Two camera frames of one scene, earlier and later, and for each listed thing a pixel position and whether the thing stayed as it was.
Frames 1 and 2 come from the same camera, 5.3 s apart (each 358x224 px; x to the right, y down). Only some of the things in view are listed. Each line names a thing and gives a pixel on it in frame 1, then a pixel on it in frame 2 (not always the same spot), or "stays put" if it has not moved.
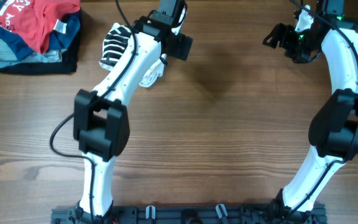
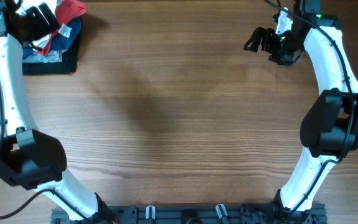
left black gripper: x=181 y=47 → x=43 y=27
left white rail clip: x=153 y=210 stays put
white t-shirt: x=116 y=40 → x=50 y=5
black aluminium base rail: x=156 y=214 stays put
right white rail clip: x=219 y=212 stays put
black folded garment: x=69 y=64 stays put
